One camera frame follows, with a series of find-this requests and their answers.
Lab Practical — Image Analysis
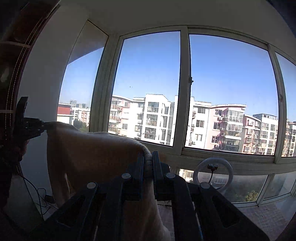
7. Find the person's left hand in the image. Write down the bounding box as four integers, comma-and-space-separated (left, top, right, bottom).
9, 140, 29, 165

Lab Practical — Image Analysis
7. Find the white ring light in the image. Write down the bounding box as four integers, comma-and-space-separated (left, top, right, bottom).
193, 157, 234, 192

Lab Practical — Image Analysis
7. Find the black cable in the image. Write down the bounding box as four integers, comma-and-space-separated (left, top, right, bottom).
16, 162, 58, 216

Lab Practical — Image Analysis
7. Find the cream knit cardigan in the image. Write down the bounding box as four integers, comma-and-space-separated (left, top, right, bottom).
47, 121, 171, 240

